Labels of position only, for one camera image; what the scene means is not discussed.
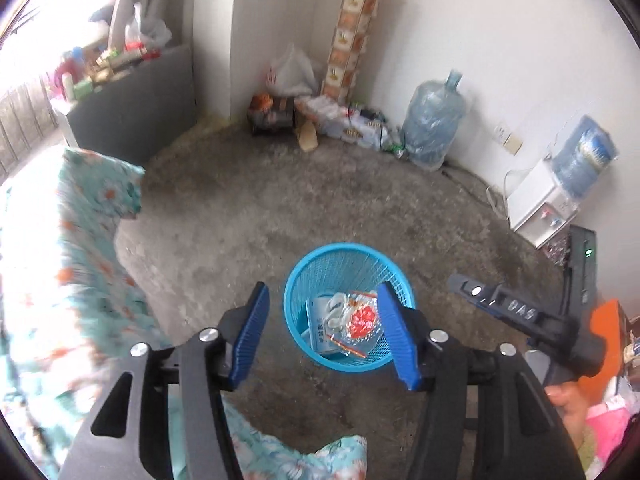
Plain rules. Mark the wall socket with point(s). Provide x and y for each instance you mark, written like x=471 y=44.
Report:
x=507 y=139

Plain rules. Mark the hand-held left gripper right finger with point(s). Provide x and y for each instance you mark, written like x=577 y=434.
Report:
x=395 y=340

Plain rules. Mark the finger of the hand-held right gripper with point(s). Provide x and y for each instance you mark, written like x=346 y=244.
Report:
x=500 y=300

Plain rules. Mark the blue water jug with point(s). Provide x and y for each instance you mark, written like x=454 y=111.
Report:
x=432 y=120

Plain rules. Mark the white plastic bag red print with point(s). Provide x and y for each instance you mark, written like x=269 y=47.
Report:
x=292 y=72

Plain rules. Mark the blue jug on dispenser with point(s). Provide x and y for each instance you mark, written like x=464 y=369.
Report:
x=582 y=155

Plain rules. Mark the pile of small boxes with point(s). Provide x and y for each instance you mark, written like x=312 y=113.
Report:
x=345 y=122

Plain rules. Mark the clear zip bag red contents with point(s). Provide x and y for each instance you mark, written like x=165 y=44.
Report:
x=362 y=320

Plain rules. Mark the white water dispenser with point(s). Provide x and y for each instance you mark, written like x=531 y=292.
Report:
x=535 y=200

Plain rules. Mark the pink cloth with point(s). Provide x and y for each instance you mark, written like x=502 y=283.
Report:
x=607 y=430

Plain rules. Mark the black box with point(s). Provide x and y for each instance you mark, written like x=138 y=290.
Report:
x=270 y=115

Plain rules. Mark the tall patterned box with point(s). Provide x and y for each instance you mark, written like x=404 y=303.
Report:
x=350 y=35

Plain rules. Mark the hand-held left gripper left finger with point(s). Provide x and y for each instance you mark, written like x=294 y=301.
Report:
x=247 y=335

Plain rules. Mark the blue mesh wastebasket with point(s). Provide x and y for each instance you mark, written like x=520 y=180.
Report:
x=320 y=260

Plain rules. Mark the grey cabinet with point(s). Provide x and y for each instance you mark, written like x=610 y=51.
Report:
x=140 y=105

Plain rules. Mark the floral quilted blanket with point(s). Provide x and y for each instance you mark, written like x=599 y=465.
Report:
x=60 y=260

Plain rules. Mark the person's right hand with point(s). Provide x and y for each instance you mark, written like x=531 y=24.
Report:
x=567 y=402

